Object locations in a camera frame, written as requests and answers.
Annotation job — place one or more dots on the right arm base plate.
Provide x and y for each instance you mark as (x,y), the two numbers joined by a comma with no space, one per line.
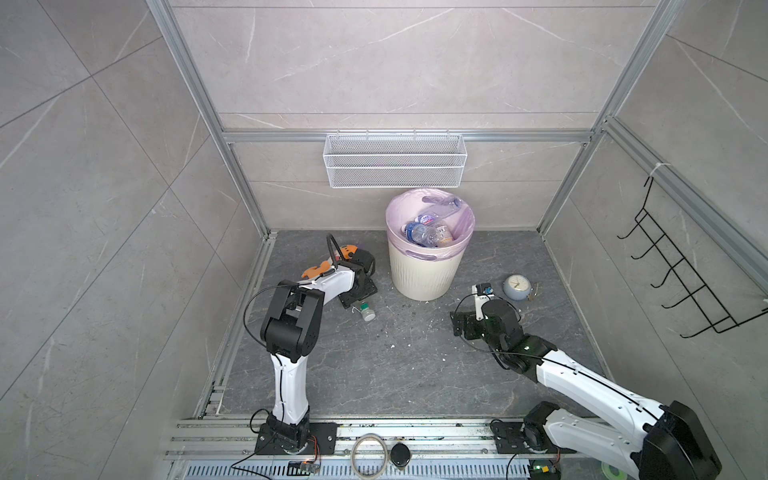
(515,437)

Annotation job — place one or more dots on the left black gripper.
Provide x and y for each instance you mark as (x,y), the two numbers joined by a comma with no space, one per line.
(371,287)

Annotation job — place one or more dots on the cream ribbed trash bin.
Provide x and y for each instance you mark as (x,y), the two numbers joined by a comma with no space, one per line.
(419,279)

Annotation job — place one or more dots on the pink plastic bin liner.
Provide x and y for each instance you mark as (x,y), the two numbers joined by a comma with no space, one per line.
(405,207)

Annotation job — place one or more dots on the green label square clear bottle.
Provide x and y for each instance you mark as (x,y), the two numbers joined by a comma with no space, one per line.
(365,311)

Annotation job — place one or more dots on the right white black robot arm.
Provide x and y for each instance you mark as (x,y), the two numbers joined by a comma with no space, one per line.
(634,434)

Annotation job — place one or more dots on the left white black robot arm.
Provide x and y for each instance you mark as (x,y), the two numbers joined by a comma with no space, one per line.
(291,330)

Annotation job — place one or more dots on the black wire hook rack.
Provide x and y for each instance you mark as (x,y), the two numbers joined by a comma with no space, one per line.
(696,290)

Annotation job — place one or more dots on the clear bottle orange white label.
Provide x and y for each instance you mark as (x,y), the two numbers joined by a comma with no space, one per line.
(443,236)

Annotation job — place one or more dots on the orange shark plush toy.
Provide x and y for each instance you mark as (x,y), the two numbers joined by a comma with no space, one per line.
(346,253)

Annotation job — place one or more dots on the black round device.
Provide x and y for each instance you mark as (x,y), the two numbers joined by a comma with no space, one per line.
(400,455)

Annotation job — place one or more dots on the green tape roll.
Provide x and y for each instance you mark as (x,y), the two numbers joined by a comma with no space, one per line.
(612,473)

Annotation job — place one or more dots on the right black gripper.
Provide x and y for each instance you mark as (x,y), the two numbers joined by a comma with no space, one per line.
(470,321)

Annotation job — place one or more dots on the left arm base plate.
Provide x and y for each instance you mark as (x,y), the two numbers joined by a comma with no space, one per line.
(284,439)

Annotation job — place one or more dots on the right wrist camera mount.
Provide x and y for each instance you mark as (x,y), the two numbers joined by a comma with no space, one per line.
(482,293)

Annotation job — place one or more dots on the Pocari Sweat bottle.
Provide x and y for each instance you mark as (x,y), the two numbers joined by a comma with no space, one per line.
(417,233)

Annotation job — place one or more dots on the long clear blue-tint bottle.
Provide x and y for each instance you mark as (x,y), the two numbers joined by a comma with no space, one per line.
(439,211)

